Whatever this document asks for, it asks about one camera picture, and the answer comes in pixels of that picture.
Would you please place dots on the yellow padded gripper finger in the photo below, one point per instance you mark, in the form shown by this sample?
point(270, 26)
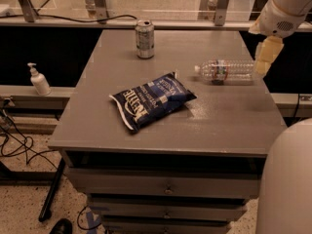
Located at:
point(266, 53)

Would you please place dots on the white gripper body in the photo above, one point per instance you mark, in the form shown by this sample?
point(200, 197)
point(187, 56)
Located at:
point(274, 19)

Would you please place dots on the clear plastic water bottle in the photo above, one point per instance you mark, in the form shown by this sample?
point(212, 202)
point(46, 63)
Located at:
point(222, 71)

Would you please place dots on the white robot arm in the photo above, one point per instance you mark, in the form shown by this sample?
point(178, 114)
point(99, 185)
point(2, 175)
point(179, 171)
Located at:
point(285, 196)

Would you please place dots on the white pump dispenser bottle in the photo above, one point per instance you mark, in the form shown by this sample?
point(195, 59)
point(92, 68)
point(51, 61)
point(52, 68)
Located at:
point(38, 80)

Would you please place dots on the silver soda can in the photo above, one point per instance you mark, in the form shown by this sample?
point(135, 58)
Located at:
point(145, 39)

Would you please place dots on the blue chip bag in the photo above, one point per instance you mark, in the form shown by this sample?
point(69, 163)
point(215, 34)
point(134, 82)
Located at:
point(142, 105)

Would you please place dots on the grey drawer cabinet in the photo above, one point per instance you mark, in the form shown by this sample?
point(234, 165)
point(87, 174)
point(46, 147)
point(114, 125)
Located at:
point(191, 172)

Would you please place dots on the black shoe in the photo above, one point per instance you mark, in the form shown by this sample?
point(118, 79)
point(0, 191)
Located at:
point(63, 226)

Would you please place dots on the black table leg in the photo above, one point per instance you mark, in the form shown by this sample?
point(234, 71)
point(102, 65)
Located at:
point(46, 213)

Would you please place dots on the metal frame post right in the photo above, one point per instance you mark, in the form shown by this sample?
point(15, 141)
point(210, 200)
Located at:
point(220, 12)

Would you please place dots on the metal frame post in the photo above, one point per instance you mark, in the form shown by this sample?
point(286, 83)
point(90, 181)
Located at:
point(220, 12)
point(28, 11)
point(101, 10)

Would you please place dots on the metal frame post middle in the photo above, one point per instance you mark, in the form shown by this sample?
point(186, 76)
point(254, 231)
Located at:
point(101, 10)

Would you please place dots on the metal frame post left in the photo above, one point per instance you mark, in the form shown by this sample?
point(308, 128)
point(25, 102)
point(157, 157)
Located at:
point(28, 11)

